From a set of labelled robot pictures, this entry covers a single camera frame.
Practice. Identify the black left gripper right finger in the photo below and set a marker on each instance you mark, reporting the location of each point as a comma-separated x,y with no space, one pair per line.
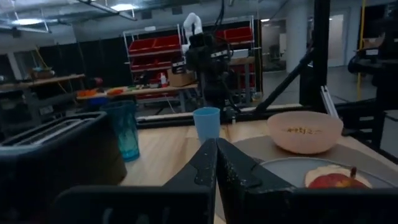
280,205

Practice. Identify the pink translucent bowl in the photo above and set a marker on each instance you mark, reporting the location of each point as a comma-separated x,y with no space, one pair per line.
304,143

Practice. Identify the round taupe placemat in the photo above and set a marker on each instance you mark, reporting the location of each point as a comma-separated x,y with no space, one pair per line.
357,155

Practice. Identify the light blue plastic cup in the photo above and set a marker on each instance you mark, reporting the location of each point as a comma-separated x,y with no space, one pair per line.
206,124

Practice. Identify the white aluminium strip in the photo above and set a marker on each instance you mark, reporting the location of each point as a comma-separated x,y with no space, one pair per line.
329,101

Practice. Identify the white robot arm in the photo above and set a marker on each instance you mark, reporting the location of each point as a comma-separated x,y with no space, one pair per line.
192,23

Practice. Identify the white bottle with red cap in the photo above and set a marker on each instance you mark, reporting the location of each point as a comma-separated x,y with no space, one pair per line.
163,81

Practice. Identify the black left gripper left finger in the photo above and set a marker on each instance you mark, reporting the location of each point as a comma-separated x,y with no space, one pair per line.
140,205

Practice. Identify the wooden workbench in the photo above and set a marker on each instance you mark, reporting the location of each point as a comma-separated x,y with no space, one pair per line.
140,91

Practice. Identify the teal water bottle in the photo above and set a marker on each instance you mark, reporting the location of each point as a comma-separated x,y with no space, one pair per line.
124,133

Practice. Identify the ceiling light panel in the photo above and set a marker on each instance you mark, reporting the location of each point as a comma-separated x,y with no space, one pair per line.
122,7
27,21

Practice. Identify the cardboard box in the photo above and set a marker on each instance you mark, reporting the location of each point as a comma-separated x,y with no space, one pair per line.
180,78

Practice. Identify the red apple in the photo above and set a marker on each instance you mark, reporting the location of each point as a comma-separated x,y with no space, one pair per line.
335,182

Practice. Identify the grey round plate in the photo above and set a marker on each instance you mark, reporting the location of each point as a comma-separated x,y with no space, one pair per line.
286,172

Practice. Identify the brown cereal pieces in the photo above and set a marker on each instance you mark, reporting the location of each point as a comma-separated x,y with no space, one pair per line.
303,130

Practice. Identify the metal rack with red bins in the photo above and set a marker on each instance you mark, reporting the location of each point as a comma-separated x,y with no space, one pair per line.
149,45

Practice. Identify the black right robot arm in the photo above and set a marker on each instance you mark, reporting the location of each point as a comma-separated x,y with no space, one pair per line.
214,90

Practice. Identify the black aluminium table frame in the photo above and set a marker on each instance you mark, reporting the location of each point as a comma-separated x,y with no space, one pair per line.
320,46

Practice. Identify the wooden side table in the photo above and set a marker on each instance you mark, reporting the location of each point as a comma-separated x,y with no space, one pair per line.
46,80

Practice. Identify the black two-slot toaster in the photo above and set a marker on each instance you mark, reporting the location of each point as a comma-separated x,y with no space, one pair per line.
56,155

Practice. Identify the yellow vertical pole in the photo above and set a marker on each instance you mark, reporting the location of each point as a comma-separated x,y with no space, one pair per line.
361,37

